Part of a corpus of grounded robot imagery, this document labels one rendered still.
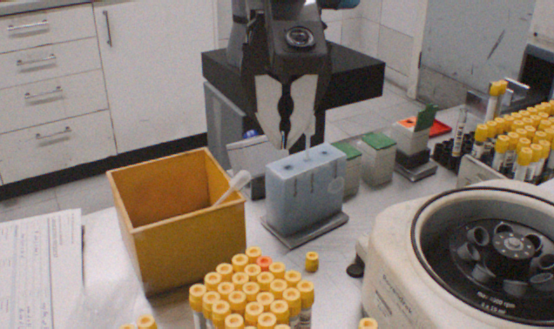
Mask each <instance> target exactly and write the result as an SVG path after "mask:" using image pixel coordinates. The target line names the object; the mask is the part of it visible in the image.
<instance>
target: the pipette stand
mask: <svg viewBox="0 0 554 329"><path fill-rule="evenodd" d="M346 159H347V154H346V153H344V152H342V151H339V150H337V149H336V148H334V147H333V146H332V145H331V144H329V143H328V142H326V143H323V144H319V145H316V147H314V148H311V149H309V161H306V151H301V152H299V153H296V154H294V155H292V156H288V157H285V158H284V159H282V160H279V161H276V162H273V163H271V164H267V165H265V189H267V214H265V215H263V216H261V217H260V222H261V223H262V224H263V225H264V226H266V227H267V228H268V229H269V230H270V231H271V232H272V233H273V234H274V235H275V236H276V237H277V238H279V239H280V240H281V241H283V242H284V243H285V244H286V245H287V246H288V247H289V249H293V247H295V246H297V245H299V244H301V243H305V242H307V241H309V240H310V239H312V238H315V237H318V236H320V234H322V233H323V232H326V231H328V230H331V229H333V228H335V227H336V226H338V225H341V224H344V222H346V221H348V220H349V215H348V214H346V213H345V212H344V211H342V204H343V192H344V181H345V170H346Z"/></svg>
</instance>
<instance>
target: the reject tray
mask: <svg viewBox="0 0 554 329"><path fill-rule="evenodd" d="M452 131H453V128H452V127H450V126H447V125H446V124H445V123H443V122H442V121H440V120H438V119H436V118H435V119H434V123H433V125H432V127H431V128H430V130H429V138H433V137H437V136H440V135H442V134H446V133H449V132H452Z"/></svg>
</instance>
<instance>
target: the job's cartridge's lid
mask: <svg viewBox="0 0 554 329"><path fill-rule="evenodd" d="M437 107H438V105H434V103H431V104H427V105H426V108H425V109H421V110H419V111H418V116H417V119H416V122H415V128H414V133H416V132H418V131H423V130H426V129H428V128H431V127H432V125H433V123H434V119H435V116H436V112H437Z"/></svg>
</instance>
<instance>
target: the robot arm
mask: <svg viewBox="0 0 554 329"><path fill-rule="evenodd" d="M359 3H360V0H232V10H233V23H232V29H231V32H230V36H229V40H228V44H227V48H226V60H227V62H228V63H229V64H230V65H232V66H233V67H237V68H240V76H241V81H242V85H243V88H244V91H245V93H246V94H247V98H248V101H249V103H250V105H251V106H252V108H253V111H254V112H255V114H256V117H257V118H258V120H259V122H260V126H261V128H262V130H263V131H264V133H265V136H267V138H268V139H269V141H270V142H271V143H272V144H273V145H274V148H275V149H276V150H282V144H283V136H282V132H281V129H280V121H281V115H280V111H279V108H277V105H279V101H280V99H281V96H282V84H281V80H280V78H279V77H276V76H275V75H293V76H291V77H290V78H289V79H288V92H289V95H291V98H292V104H291V106H289V108H288V111H287V117H288V122H287V128H286V129H285V133H284V150H288V149H290V148H291V146H292V145H293V144H294V143H295V142H296V141H297V139H298V138H299V137H300V136H301V134H302V133H303V132H304V130H305V129H306V128H307V125H308V124H309V121H310V119H311V117H312V116H313V114H314V112H316V111H317V110H318V107H319V105H320V103H321V100H322V98H323V96H324V93H325V91H326V89H327V87H328V85H329V82H331V77H332V72H333V64H332V62H331V50H332V47H333V46H332V44H331V43H330V42H327V40H326V37H325V32H324V30H326V29H327V28H328V26H327V25H326V24H325V23H324V21H322V20H321V10H345V9H352V10H353V9H355V8H356V7H357V6H358V5H359ZM272 73H273V74H272ZM274 74H275V75H274Z"/></svg>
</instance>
